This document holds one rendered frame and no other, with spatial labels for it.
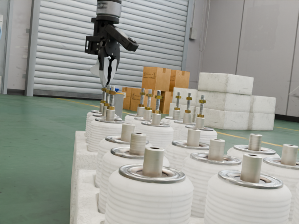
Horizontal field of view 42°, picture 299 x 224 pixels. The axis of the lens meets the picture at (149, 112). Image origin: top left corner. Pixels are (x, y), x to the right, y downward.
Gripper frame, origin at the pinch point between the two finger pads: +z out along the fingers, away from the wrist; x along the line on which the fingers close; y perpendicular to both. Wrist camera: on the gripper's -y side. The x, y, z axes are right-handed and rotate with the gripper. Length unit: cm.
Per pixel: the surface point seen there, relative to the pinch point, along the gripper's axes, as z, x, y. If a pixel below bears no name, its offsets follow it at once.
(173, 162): 12, 37, -44
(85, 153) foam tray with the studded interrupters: 16.5, 26.4, -15.8
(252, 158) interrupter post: 7, 51, -61
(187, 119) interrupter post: 8.1, -6.3, -25.4
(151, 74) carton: -16, -338, 188
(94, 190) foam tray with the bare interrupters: 16, 48, -36
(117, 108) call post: 8.3, -14.2, 5.5
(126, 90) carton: 9, -340, 227
